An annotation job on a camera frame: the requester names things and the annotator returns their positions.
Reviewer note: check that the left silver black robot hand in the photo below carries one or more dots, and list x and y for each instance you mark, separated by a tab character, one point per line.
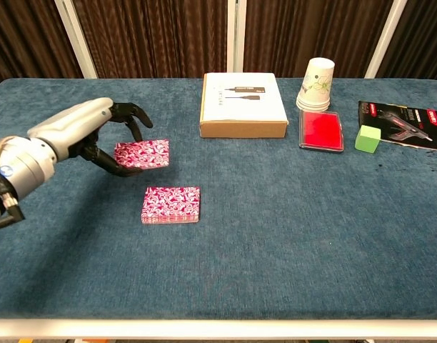
75	125

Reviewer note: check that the brown pleated curtain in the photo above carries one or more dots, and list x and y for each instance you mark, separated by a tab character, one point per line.
304	28
425	35
25	35
150	35

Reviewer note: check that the cardboard box with white label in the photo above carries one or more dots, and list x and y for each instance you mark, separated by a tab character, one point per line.
243	103

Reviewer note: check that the blue velvet table cloth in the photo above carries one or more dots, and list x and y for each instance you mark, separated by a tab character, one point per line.
275	232

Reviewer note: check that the floral white paper cup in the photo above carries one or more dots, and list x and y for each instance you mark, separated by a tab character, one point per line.
316	82
313	106
313	109

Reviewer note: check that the red ink pad clear case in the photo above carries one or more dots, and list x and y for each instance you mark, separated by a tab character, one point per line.
320	130

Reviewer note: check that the green cube block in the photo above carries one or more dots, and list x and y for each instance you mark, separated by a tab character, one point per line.
366	141

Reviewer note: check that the black glue gun package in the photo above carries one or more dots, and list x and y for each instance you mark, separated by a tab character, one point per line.
411	121

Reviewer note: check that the white partition frame post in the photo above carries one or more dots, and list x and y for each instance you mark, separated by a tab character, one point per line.
236	35
386	39
76	39

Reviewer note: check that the white table frame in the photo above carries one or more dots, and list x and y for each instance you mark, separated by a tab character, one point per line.
218	328

